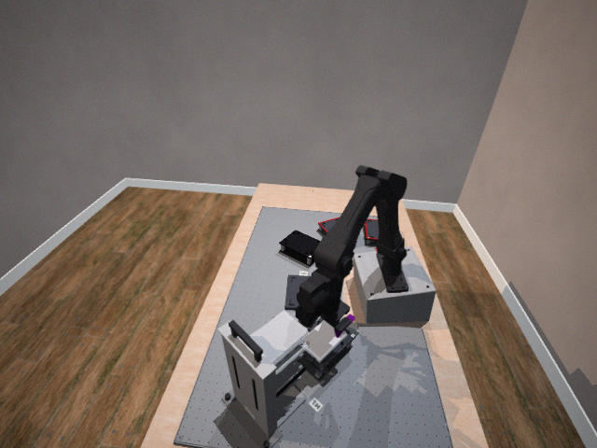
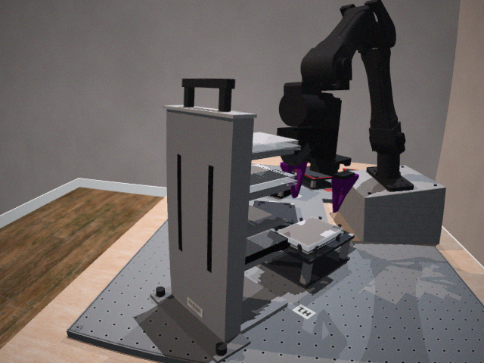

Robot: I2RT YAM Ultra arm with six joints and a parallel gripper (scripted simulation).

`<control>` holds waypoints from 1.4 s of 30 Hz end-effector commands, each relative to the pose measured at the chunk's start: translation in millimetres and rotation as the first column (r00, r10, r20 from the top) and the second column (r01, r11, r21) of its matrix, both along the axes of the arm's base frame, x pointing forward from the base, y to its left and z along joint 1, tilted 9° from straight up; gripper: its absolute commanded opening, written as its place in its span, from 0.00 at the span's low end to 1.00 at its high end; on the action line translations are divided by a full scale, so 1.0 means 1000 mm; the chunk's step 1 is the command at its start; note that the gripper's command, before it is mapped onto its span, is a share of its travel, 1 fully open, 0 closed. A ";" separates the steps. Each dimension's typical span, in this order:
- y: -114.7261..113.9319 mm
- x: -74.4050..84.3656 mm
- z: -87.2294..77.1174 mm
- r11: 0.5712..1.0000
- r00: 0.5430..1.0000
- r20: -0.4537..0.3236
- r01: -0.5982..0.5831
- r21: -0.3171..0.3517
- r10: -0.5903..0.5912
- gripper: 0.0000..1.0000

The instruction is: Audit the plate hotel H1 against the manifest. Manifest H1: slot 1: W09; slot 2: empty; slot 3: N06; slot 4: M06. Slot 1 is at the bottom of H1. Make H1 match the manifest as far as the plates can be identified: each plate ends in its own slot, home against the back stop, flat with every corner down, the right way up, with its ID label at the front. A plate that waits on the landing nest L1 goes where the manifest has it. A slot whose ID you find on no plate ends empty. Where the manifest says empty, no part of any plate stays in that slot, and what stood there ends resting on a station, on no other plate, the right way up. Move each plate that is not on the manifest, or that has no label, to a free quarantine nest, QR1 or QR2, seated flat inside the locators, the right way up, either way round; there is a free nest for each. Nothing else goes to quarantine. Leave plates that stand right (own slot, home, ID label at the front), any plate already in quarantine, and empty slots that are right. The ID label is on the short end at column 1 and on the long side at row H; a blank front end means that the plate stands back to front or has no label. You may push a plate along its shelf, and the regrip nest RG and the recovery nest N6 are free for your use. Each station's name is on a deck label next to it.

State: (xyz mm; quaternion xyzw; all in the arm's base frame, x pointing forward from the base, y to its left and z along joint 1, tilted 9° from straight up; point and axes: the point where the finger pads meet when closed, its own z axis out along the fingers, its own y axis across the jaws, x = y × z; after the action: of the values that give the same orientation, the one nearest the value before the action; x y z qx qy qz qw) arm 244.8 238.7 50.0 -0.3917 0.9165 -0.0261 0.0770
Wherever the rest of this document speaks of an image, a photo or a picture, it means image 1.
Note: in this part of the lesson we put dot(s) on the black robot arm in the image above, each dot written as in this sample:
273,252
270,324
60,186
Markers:
335,251

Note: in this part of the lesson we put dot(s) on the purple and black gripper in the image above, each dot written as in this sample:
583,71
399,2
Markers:
333,321

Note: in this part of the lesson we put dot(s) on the white multi-well plate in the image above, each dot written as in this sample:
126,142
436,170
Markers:
279,336

